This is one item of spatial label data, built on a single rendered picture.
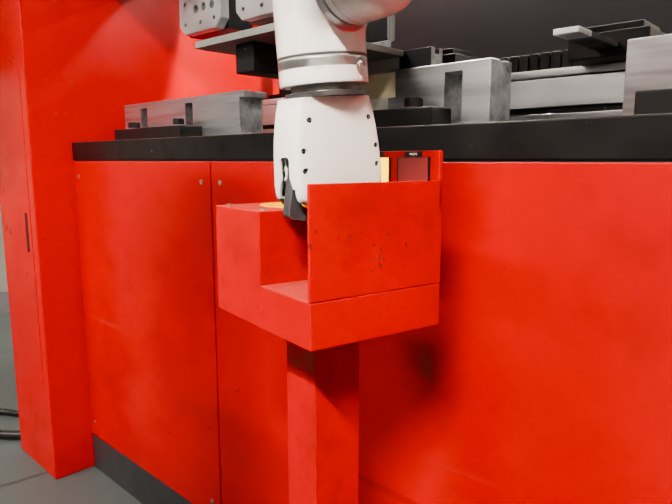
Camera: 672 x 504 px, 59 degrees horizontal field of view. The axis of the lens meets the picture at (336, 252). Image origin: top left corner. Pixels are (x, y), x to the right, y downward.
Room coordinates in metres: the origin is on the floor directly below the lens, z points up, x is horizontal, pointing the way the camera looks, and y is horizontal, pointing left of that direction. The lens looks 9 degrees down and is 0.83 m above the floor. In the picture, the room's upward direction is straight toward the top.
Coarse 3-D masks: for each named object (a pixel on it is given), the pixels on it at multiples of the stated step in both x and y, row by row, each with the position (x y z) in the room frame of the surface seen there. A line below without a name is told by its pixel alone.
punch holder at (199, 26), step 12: (180, 0) 1.34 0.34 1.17; (192, 0) 1.31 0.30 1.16; (204, 0) 1.28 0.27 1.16; (216, 0) 1.25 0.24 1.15; (228, 0) 1.26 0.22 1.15; (180, 12) 1.34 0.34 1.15; (192, 12) 1.31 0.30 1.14; (204, 12) 1.28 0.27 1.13; (216, 12) 1.25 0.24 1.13; (228, 12) 1.26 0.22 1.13; (180, 24) 1.35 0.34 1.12; (192, 24) 1.31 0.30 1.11; (204, 24) 1.28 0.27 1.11; (216, 24) 1.25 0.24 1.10; (228, 24) 1.26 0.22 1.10; (240, 24) 1.28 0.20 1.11; (192, 36) 1.35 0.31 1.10; (204, 36) 1.35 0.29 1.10; (216, 36) 1.35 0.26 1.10
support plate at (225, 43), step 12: (228, 36) 0.84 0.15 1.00; (240, 36) 0.82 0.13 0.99; (252, 36) 0.81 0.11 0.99; (264, 36) 0.81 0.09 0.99; (204, 48) 0.89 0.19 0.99; (216, 48) 0.89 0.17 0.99; (228, 48) 0.89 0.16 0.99; (372, 48) 0.91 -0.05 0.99; (384, 48) 0.93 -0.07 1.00; (372, 60) 1.00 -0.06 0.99
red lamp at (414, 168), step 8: (400, 160) 0.64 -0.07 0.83; (408, 160) 0.63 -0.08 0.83; (416, 160) 0.62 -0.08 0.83; (424, 160) 0.61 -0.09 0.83; (400, 168) 0.64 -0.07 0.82; (408, 168) 0.63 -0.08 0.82; (416, 168) 0.62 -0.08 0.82; (424, 168) 0.61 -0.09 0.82; (400, 176) 0.64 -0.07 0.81; (408, 176) 0.63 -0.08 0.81; (416, 176) 0.62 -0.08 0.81; (424, 176) 0.61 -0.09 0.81
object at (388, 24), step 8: (392, 16) 1.00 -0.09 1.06; (368, 24) 1.02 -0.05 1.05; (376, 24) 1.01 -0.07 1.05; (384, 24) 1.00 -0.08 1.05; (392, 24) 1.00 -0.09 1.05; (368, 32) 1.02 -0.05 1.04; (376, 32) 1.01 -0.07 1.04; (384, 32) 1.00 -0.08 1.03; (392, 32) 1.00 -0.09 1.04; (368, 40) 1.02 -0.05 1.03; (376, 40) 1.01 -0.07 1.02; (384, 40) 1.00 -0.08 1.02; (392, 40) 1.00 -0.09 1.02
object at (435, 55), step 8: (424, 48) 0.94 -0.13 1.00; (432, 48) 0.93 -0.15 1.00; (440, 48) 0.95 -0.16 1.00; (408, 56) 0.96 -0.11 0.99; (416, 56) 0.95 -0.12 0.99; (424, 56) 0.94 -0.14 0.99; (432, 56) 0.93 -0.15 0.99; (440, 56) 0.95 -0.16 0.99; (400, 64) 0.97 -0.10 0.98; (408, 64) 0.96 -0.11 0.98; (416, 64) 0.95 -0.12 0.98; (424, 64) 0.94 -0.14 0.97; (432, 64) 0.93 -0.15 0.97
